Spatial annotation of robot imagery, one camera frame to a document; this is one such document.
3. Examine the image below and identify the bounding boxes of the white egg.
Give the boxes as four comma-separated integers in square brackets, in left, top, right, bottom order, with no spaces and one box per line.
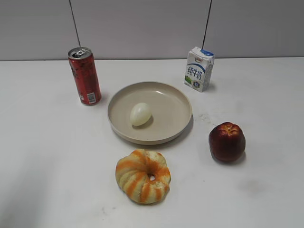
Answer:
[130,103,152,126]

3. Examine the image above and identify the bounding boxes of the beige round plate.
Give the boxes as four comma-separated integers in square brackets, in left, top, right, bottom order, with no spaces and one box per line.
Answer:
[107,82,192,145]

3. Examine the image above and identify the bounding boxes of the white milk carton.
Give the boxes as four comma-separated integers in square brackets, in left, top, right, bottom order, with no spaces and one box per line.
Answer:
[184,47,214,92]

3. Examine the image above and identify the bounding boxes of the dark red apple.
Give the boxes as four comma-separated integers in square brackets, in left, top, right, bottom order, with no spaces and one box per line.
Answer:
[209,122,246,163]

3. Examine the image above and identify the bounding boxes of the red soda can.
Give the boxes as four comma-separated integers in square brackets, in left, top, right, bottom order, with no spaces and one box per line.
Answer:
[68,47,102,105]

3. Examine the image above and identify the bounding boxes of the orange striped ring bread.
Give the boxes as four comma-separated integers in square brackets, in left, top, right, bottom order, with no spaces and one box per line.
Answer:
[115,149,171,204]

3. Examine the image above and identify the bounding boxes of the right black cable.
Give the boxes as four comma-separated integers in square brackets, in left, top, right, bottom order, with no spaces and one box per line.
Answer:
[202,0,213,48]

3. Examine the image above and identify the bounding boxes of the black cable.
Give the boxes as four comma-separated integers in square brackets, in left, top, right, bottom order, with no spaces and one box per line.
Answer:
[202,0,213,48]
[68,0,82,48]

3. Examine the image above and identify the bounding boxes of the left black cable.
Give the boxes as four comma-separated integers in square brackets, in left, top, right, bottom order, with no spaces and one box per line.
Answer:
[68,0,82,48]

